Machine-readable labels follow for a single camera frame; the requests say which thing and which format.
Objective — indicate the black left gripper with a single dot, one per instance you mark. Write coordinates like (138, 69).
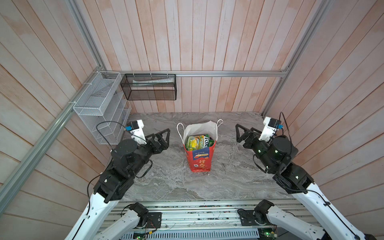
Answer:
(165, 143)

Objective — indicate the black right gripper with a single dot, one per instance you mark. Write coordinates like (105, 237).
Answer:
(239, 138)

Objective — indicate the red paper bag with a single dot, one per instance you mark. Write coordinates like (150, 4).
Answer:
(199, 160)

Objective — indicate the green candy bag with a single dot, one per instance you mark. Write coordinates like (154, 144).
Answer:
(199, 142)

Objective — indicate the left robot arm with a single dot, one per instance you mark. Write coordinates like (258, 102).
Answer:
(108, 191)

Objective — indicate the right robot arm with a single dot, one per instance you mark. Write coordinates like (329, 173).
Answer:
(332, 224)

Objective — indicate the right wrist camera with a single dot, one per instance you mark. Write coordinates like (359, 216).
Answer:
(271, 126)

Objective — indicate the black wire mesh basket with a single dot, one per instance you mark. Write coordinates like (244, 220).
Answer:
(149, 87)

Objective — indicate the white wire mesh shelf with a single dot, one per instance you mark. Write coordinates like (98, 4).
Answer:
(103, 108)

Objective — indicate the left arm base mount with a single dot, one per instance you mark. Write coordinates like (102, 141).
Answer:
(146, 218)

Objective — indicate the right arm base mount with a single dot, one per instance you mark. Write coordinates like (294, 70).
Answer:
(260, 215)

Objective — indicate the aluminium frame rail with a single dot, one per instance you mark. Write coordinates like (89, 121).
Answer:
(51, 50)

